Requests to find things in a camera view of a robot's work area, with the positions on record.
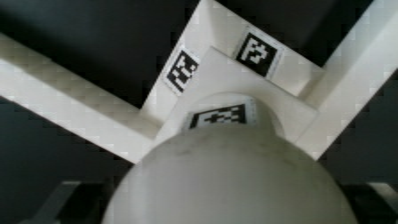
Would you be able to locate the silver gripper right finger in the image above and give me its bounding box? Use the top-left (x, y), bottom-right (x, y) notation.
top-left (368, 182), bottom-right (398, 224)

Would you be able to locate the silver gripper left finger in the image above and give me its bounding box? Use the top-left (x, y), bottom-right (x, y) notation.
top-left (19, 181), bottom-right (81, 224)

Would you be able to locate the white lamp bulb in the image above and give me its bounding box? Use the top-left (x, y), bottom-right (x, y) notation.
top-left (101, 93), bottom-right (360, 224)

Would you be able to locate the white lamp base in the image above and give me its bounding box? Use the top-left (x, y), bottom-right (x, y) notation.
top-left (140, 0), bottom-right (323, 141)

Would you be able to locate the white U-shaped fence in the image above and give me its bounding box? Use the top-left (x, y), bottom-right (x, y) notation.
top-left (0, 0), bottom-right (398, 162)

